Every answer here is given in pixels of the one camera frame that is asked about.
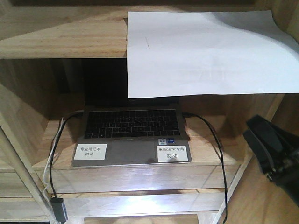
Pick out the black laptop cable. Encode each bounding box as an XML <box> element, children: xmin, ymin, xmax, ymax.
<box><xmin>182</xmin><ymin>112</ymin><xmax>228</xmax><ymax>224</ymax></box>
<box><xmin>48</xmin><ymin>111</ymin><xmax>83</xmax><ymax>199</ymax></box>

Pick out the white laptop label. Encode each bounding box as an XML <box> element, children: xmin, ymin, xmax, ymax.
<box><xmin>74</xmin><ymin>144</ymin><xmax>107</xmax><ymax>160</ymax></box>
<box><xmin>157</xmin><ymin>146</ymin><xmax>190</xmax><ymax>162</ymax></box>

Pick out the black right laptop cable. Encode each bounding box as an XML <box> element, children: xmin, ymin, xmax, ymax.
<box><xmin>182</xmin><ymin>112</ymin><xmax>228</xmax><ymax>224</ymax></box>

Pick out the black left laptop cable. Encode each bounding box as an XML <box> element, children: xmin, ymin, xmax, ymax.
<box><xmin>48</xmin><ymin>111</ymin><xmax>83</xmax><ymax>199</ymax></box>

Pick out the grey usb hub adapter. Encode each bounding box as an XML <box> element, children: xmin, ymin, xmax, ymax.
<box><xmin>50</xmin><ymin>197</ymin><xmax>68</xmax><ymax>223</ymax></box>

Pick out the grey open laptop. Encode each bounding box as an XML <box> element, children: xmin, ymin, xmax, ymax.
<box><xmin>72</xmin><ymin>58</ymin><xmax>192</xmax><ymax>167</ymax></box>

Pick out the white paper sheet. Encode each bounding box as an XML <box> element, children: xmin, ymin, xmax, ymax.
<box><xmin>127</xmin><ymin>11</ymin><xmax>299</xmax><ymax>98</ymax></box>

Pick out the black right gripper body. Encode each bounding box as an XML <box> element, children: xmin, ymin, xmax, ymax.
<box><xmin>268</xmin><ymin>130</ymin><xmax>299</xmax><ymax>205</ymax></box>

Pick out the white cable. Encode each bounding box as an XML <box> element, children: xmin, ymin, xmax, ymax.
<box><xmin>43</xmin><ymin>116</ymin><xmax>65</xmax><ymax>203</ymax></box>

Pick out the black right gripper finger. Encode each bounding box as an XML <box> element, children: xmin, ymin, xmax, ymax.
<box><xmin>243</xmin><ymin>115</ymin><xmax>292</xmax><ymax>174</ymax></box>

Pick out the right white laptop label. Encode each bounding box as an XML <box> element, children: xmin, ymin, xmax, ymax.
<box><xmin>157</xmin><ymin>146</ymin><xmax>190</xmax><ymax>162</ymax></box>

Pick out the left white laptop label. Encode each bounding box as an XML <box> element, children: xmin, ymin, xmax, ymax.
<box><xmin>74</xmin><ymin>144</ymin><xmax>107</xmax><ymax>160</ymax></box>

